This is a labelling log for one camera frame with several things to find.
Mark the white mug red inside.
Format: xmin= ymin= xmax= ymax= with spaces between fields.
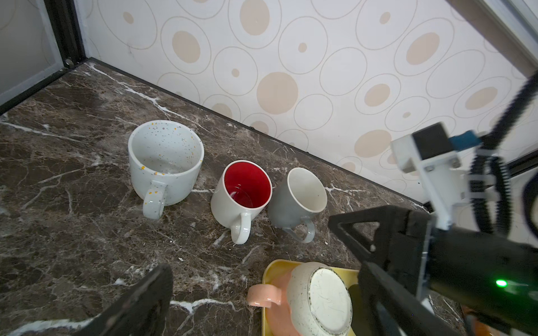
xmin=210 ymin=160 xmax=273 ymax=245

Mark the cream and peach mug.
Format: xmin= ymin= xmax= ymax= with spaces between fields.
xmin=247 ymin=262 xmax=353 ymax=335

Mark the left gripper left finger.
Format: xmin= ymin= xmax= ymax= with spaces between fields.
xmin=75 ymin=264 xmax=173 ymax=335

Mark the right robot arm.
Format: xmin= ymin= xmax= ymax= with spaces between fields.
xmin=328 ymin=76 xmax=537 ymax=335

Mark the grey mug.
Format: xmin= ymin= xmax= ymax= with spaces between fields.
xmin=268 ymin=167 xmax=327 ymax=244

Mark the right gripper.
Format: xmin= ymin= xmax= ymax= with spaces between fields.
xmin=328 ymin=205 xmax=537 ymax=335

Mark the yellow plastic tray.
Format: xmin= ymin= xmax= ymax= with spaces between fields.
xmin=261 ymin=259 xmax=362 ymax=336

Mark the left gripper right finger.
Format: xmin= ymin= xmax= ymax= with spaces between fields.
xmin=357 ymin=262 xmax=457 ymax=335

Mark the white speckled mug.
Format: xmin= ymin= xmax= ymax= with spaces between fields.
xmin=127 ymin=120 xmax=205 ymax=220

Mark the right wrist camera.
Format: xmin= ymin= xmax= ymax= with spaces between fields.
xmin=390 ymin=123 xmax=481 ymax=230

